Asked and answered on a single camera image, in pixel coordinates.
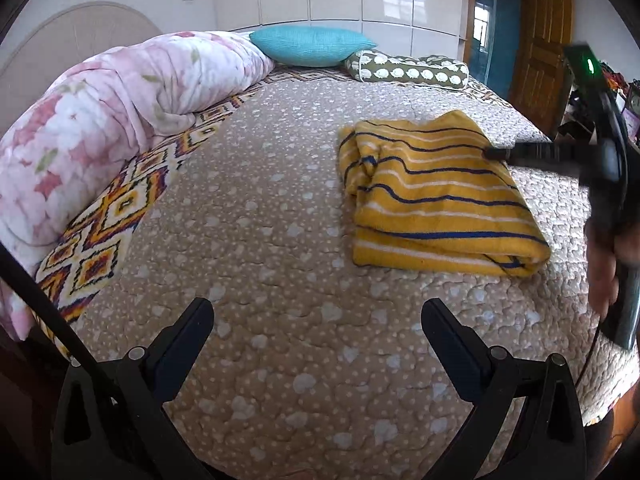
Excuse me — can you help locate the teal door panel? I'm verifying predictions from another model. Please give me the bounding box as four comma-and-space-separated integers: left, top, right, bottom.
472, 0, 521, 96

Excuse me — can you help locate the wooden door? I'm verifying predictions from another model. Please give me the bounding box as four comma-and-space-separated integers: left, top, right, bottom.
507, 0, 573, 133

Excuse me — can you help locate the person's right hand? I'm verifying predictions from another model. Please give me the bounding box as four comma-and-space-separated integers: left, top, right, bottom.
584, 220, 623, 318

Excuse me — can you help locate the olive patterned pillow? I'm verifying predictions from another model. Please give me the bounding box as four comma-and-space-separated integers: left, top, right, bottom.
344, 50, 471, 90

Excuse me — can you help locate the yellow striped sweater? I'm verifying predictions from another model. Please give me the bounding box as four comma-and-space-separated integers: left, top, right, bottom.
337, 110, 552, 278

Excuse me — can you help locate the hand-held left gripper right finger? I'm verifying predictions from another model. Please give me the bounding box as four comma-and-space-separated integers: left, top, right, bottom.
421, 297, 587, 480

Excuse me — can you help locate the pink floral comforter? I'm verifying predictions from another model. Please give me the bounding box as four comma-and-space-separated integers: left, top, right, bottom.
0, 31, 276, 341

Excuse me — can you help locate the cluttered side table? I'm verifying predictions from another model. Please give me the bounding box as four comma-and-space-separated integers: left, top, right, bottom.
555, 62, 640, 151

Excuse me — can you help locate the geometric patterned blanket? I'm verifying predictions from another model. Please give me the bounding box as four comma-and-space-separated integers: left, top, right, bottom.
32, 62, 511, 361

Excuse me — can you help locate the beige quilted bedspread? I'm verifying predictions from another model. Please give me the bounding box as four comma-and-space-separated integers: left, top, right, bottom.
70, 77, 640, 480

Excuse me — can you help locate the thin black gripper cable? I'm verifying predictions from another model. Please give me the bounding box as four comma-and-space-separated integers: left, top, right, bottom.
572, 315, 608, 396

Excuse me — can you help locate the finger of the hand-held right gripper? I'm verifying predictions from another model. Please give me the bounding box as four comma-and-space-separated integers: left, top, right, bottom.
482, 140, 587, 171

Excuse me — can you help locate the teal pillow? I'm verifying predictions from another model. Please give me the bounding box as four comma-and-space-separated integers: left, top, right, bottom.
249, 26, 378, 68

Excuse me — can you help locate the beige arched headboard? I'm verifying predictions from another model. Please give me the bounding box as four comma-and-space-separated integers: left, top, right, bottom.
0, 2, 163, 136

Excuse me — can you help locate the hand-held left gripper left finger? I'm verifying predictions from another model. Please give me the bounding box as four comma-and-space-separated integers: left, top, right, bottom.
51, 297, 216, 480

